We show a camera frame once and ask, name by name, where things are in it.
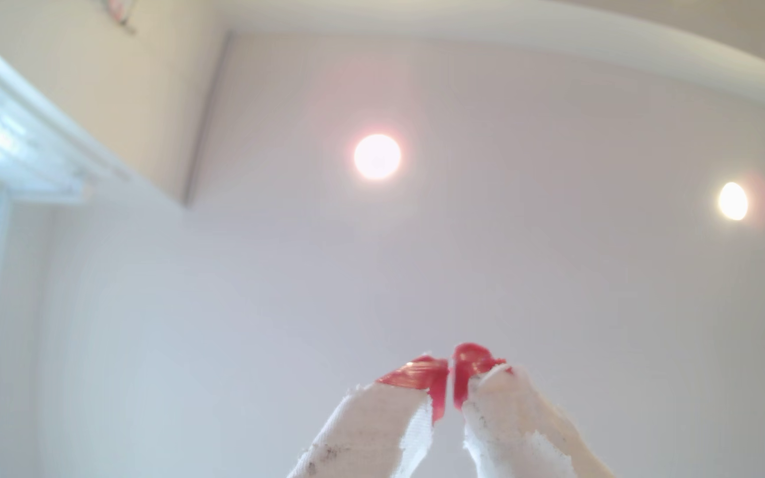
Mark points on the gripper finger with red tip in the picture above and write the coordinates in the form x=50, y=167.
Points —
x=376, y=431
x=515, y=425

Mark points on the round ceiling light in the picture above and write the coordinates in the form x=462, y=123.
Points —
x=733, y=201
x=377, y=156

